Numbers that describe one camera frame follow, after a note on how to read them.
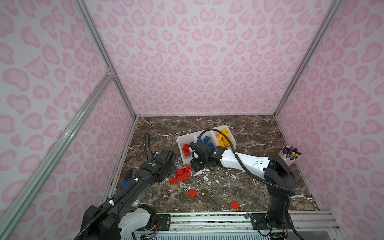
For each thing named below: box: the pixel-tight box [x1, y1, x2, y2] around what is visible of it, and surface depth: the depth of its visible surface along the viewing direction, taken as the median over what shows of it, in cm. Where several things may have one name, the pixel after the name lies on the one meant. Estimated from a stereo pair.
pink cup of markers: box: [277, 145, 302, 167], surface depth 86 cm
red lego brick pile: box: [170, 165, 192, 184], surface depth 90 cm
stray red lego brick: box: [188, 189, 198, 198], surface depth 84 cm
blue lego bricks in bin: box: [199, 135, 215, 150], surface depth 105 cm
